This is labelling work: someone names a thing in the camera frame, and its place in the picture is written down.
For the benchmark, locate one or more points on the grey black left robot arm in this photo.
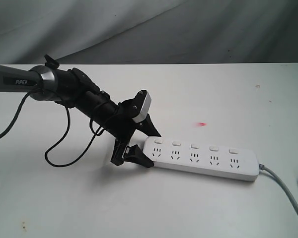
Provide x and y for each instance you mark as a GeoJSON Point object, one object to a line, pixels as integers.
{"type": "Point", "coordinates": [72, 88]}

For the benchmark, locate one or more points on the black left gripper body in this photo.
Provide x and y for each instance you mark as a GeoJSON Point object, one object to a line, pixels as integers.
{"type": "Point", "coordinates": [122, 127]}

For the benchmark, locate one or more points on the grey wrinkled backdrop cloth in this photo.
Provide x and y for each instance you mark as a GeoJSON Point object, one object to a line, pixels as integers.
{"type": "Point", "coordinates": [148, 31]}

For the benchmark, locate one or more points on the white five-outlet power strip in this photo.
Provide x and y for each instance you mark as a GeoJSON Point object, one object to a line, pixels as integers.
{"type": "Point", "coordinates": [204, 159]}

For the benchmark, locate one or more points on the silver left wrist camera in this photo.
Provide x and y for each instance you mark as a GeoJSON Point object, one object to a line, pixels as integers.
{"type": "Point", "coordinates": [140, 106]}

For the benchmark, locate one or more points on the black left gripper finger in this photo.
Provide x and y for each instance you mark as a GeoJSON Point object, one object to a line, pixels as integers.
{"type": "Point", "coordinates": [148, 128]}
{"type": "Point", "coordinates": [135, 155]}

